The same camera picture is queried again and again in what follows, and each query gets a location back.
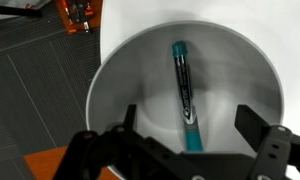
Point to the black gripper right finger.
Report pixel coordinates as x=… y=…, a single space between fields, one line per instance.
x=273 y=150

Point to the teal dry erase marker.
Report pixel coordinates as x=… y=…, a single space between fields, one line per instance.
x=185 y=96

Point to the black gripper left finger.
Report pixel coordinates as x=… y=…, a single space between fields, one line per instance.
x=123 y=153

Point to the white round bowl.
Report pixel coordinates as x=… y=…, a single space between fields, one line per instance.
x=223 y=83

